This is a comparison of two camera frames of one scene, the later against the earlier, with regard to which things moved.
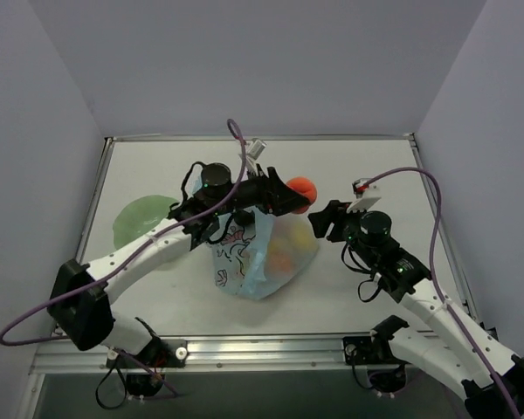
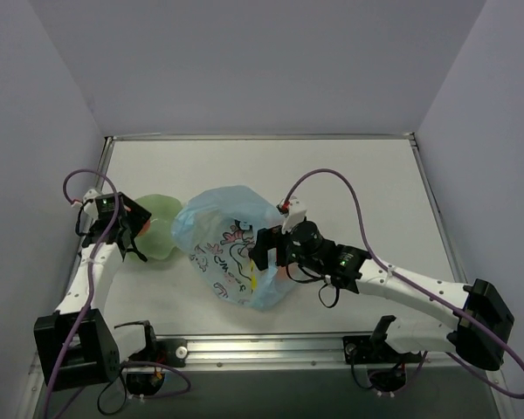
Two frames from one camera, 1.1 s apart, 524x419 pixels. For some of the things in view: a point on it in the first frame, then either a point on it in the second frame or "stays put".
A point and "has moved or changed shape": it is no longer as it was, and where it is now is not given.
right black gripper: (337, 223) -> (265, 246)
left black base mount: (157, 354) stays put
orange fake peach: (306, 187) -> (147, 225)
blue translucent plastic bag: (254, 260) has moved or changed shape
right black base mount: (387, 372) stays put
